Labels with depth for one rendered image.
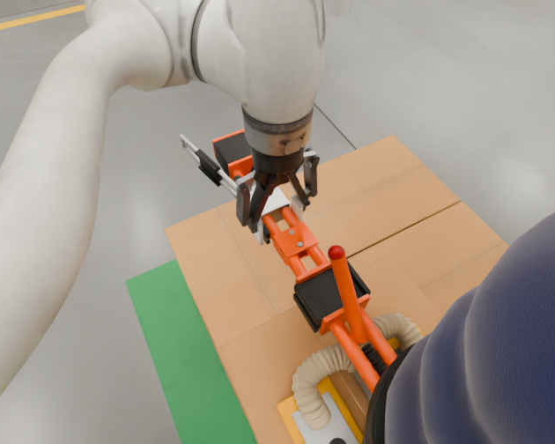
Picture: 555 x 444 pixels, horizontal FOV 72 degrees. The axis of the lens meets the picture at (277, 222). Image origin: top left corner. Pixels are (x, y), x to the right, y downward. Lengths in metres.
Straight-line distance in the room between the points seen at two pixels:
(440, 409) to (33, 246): 0.25
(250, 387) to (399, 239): 0.82
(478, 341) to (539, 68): 3.37
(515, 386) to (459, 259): 1.20
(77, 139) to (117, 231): 1.84
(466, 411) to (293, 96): 0.32
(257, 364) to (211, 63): 0.50
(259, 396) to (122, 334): 1.22
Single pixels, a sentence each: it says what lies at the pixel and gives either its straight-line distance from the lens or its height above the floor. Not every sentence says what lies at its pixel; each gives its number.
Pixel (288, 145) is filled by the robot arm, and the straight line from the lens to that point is 0.49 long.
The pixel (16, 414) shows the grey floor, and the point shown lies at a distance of 1.94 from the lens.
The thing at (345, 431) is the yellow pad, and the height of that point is 0.97.
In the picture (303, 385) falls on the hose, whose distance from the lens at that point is 0.63.
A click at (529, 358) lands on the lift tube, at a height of 1.48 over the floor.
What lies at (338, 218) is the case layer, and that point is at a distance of 1.36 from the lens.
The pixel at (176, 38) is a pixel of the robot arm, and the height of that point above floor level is 1.42.
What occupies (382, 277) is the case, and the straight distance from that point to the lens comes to 0.80.
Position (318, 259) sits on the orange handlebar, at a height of 1.08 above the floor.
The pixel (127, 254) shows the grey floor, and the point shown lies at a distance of 2.03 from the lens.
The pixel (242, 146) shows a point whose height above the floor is 1.10.
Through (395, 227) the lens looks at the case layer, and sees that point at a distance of 1.38.
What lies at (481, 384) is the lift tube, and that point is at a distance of 0.22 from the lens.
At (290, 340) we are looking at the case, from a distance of 0.73.
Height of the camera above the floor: 1.64
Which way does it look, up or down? 55 degrees down
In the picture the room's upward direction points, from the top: straight up
